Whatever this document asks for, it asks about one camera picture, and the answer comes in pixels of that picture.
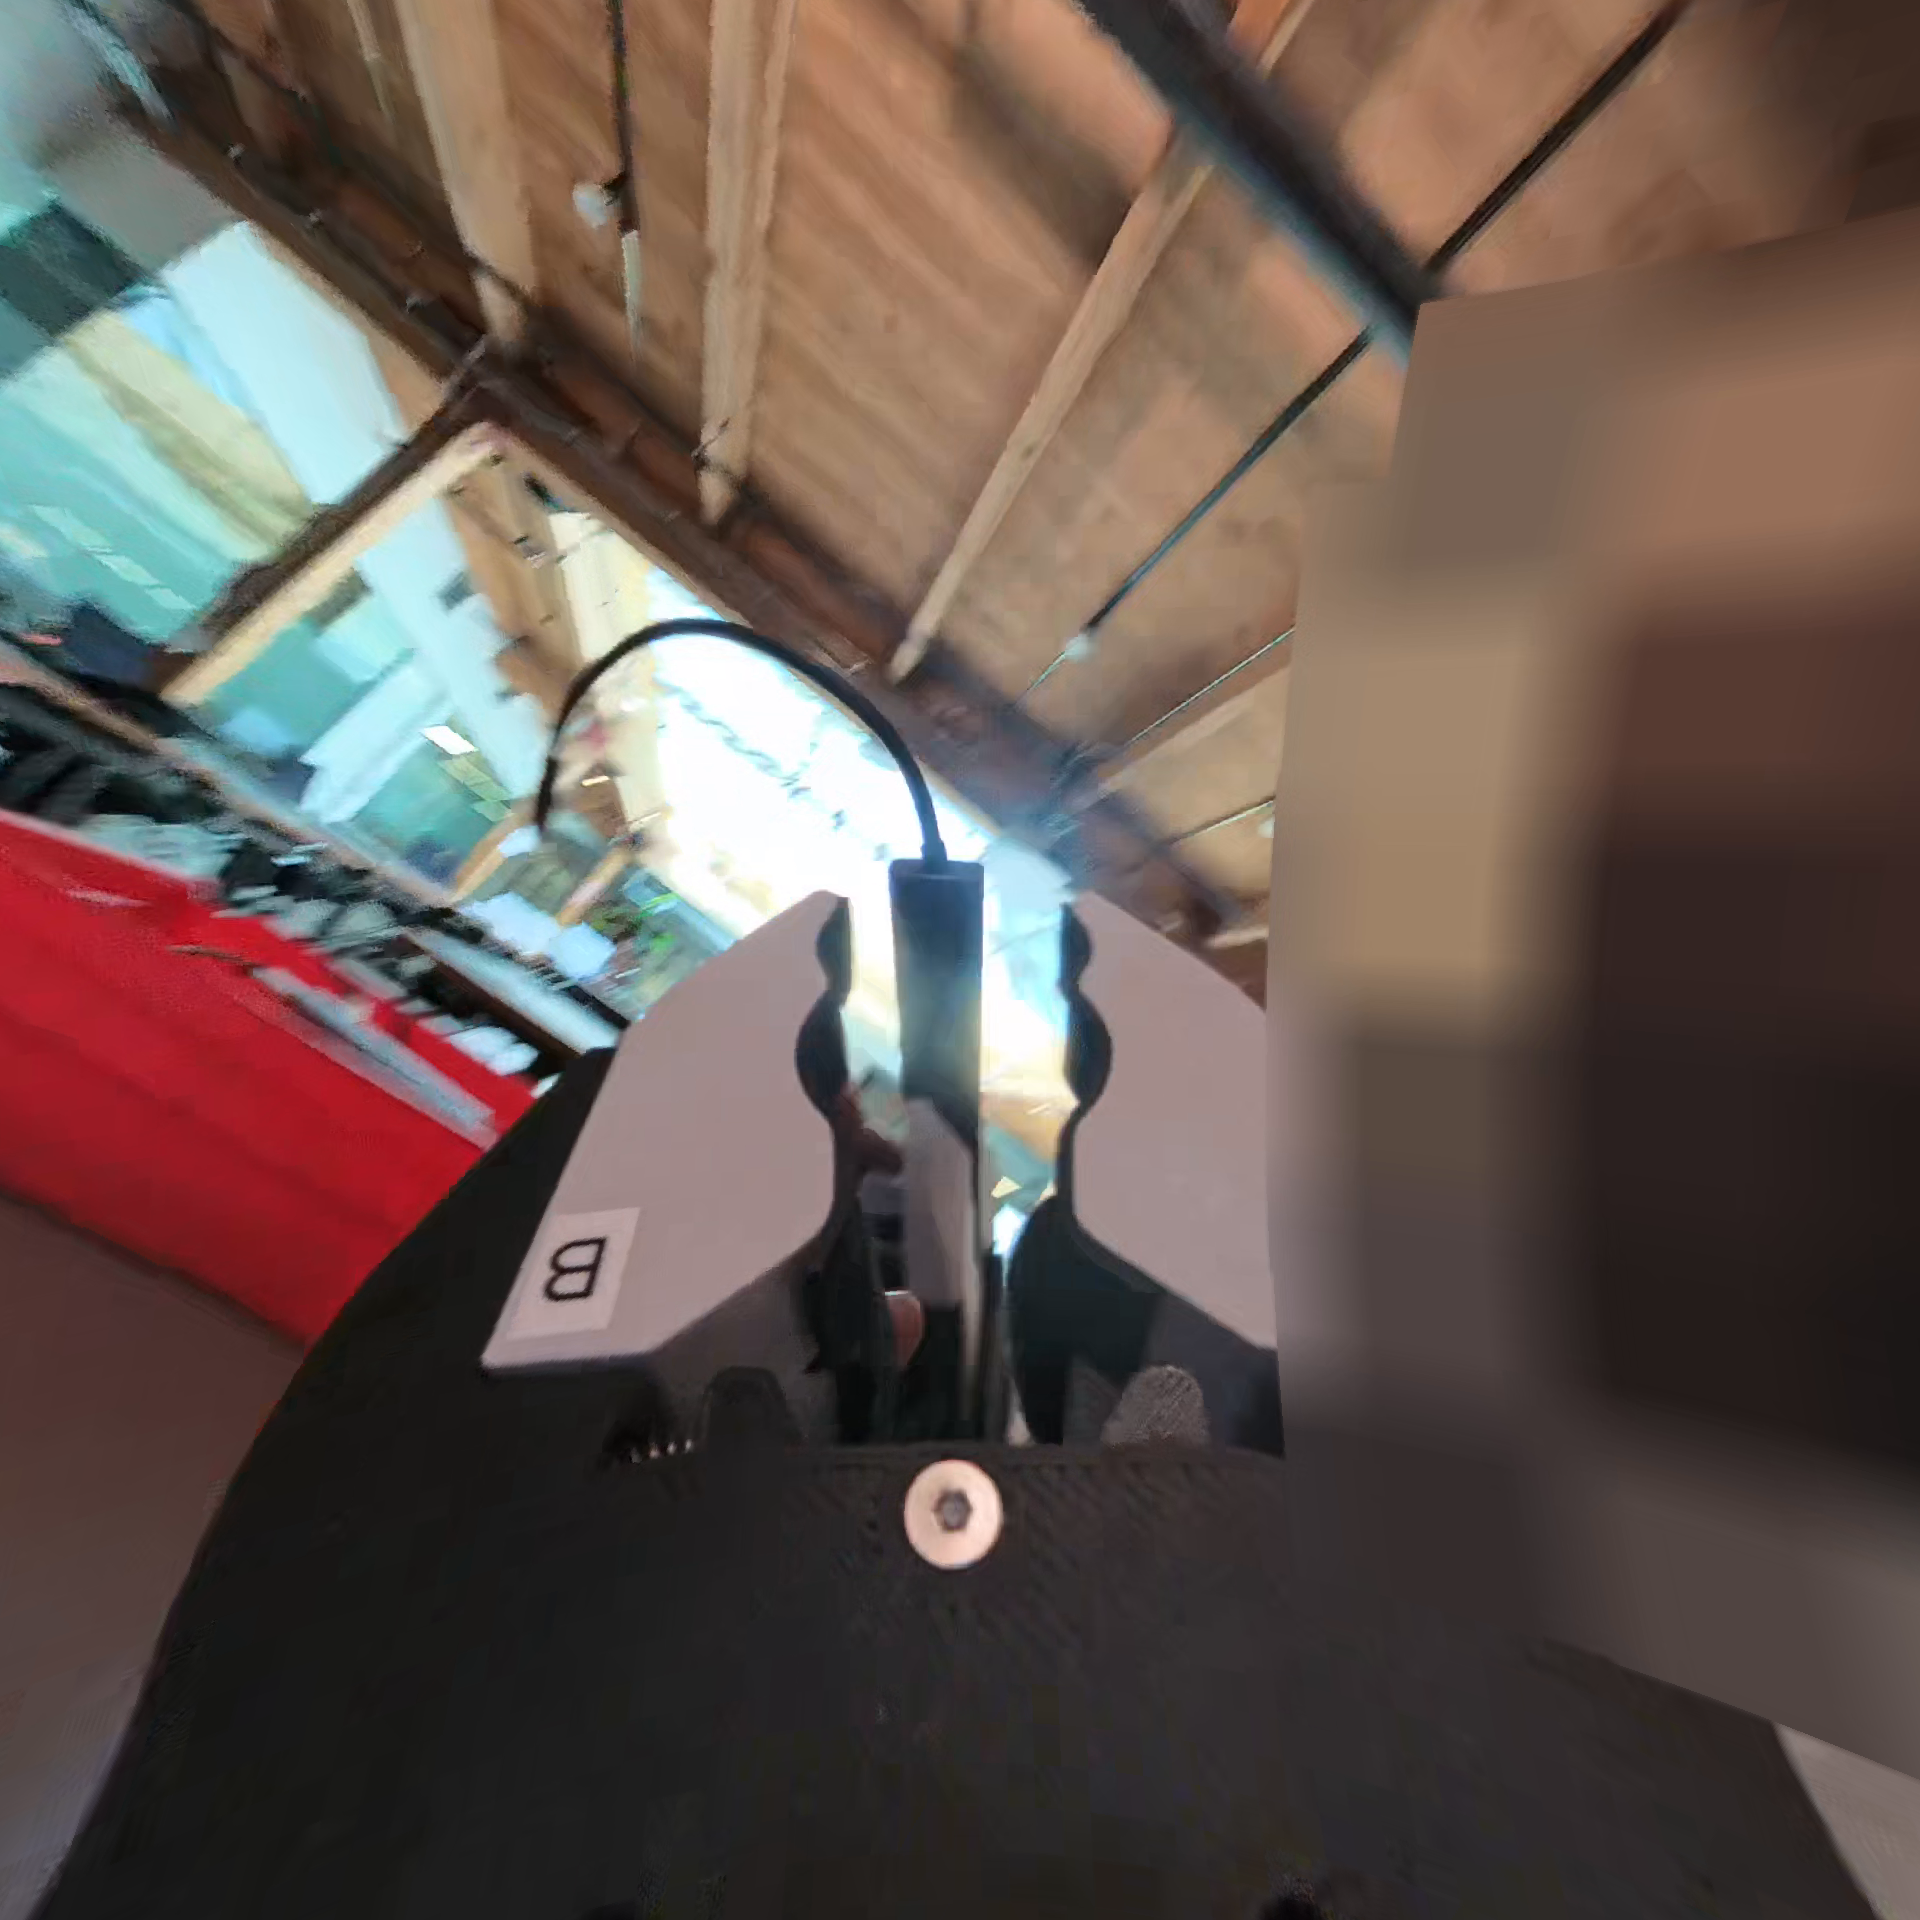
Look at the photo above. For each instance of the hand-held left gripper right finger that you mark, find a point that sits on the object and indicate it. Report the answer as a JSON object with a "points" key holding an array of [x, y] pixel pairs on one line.
{"points": [[1178, 1110]]}

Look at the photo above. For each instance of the red box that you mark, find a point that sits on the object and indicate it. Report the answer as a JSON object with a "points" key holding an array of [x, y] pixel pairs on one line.
{"points": [[164, 1051]]}

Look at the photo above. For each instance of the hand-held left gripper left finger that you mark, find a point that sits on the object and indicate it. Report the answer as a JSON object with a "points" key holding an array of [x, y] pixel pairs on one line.
{"points": [[704, 1141]]}

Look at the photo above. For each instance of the wooden framed window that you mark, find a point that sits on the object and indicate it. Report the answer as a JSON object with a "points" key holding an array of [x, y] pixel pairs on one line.
{"points": [[375, 720]]}

